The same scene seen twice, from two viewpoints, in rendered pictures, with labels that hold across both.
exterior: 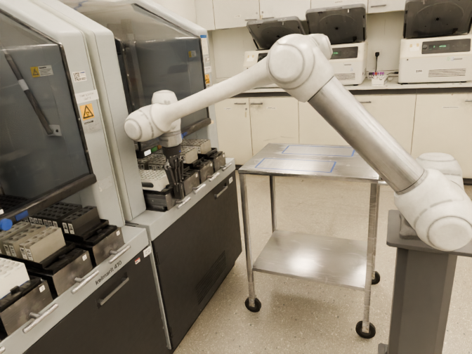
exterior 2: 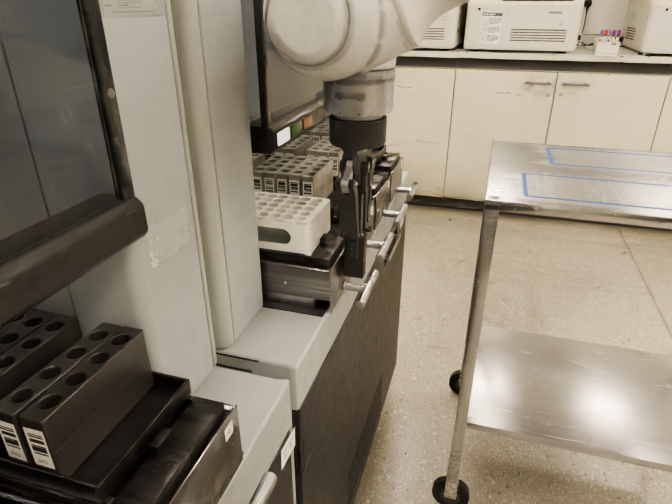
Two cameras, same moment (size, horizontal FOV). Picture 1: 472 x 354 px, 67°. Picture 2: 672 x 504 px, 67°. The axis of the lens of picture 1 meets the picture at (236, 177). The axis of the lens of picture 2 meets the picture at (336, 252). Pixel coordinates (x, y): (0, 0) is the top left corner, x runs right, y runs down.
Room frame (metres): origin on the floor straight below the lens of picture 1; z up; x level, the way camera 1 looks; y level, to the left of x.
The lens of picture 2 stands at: (0.75, 0.37, 1.13)
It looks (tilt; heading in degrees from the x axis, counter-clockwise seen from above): 26 degrees down; 352
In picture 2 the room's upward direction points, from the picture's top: straight up
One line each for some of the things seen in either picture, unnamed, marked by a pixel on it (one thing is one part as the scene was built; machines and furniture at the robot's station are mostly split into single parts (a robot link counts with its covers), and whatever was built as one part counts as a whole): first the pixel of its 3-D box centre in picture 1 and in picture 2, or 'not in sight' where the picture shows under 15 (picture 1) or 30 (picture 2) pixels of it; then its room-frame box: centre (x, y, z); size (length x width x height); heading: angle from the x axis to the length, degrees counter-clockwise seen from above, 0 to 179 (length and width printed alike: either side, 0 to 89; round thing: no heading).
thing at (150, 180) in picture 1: (138, 180); (229, 219); (1.48, 0.43, 0.83); 0.30 x 0.10 x 0.06; 65
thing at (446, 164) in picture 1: (433, 186); not in sight; (1.09, -0.65, 0.87); 0.18 x 0.16 x 0.22; 159
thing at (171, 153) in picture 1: (172, 155); (357, 149); (1.40, 0.25, 0.96); 0.08 x 0.07 x 0.09; 155
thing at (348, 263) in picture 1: (315, 232); (599, 343); (1.63, -0.38, 0.41); 0.67 x 0.46 x 0.82; 65
